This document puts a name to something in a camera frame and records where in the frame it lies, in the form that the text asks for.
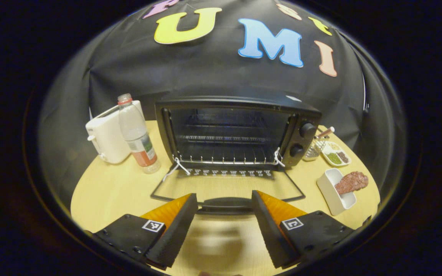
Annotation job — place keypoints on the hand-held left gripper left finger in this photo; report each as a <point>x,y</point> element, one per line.
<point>175,237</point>

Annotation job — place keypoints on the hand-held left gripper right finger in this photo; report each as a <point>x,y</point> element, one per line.
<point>269,234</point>

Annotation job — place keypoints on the red-brown meat slice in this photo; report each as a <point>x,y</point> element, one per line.
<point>351,182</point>

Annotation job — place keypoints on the black electric oven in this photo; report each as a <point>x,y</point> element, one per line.
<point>301,115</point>

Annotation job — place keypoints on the white rectangular tray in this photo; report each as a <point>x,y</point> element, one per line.
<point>330,188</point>

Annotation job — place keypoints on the white divided bean dish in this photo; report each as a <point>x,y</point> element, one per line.
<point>336,155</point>

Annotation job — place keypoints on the clear plastic water bottle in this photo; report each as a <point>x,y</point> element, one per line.
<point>138,138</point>

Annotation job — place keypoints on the white toaster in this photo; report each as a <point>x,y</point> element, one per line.
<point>106,138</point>

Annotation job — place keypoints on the black backdrop cloth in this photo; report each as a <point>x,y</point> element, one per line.
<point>225,76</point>

